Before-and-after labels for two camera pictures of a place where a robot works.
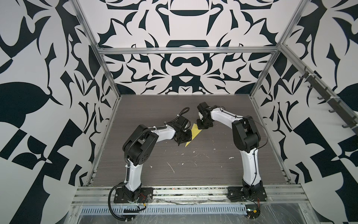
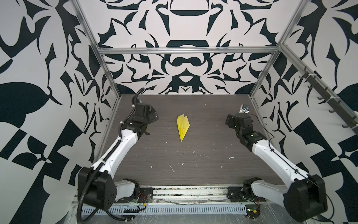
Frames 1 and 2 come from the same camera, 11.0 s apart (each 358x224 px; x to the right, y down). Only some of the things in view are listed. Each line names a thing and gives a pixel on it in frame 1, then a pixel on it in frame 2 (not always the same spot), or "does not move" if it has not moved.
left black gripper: (189, 138) -> (152, 118)
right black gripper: (200, 126) -> (234, 120)
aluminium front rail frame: (190, 195) does not move
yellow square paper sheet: (195, 132) -> (183, 125)
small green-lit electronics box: (253, 211) does not move
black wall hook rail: (335, 103) does not move
